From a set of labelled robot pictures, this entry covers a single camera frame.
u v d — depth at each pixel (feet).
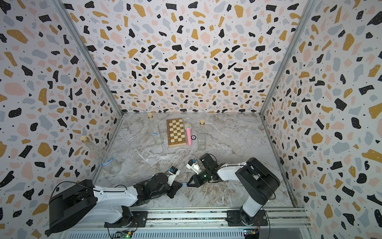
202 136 3.60
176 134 3.48
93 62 2.95
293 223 2.50
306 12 2.40
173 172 2.45
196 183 2.49
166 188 2.21
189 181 2.70
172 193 2.41
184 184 2.79
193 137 3.50
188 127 3.59
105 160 3.11
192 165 2.67
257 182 1.54
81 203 1.37
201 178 2.56
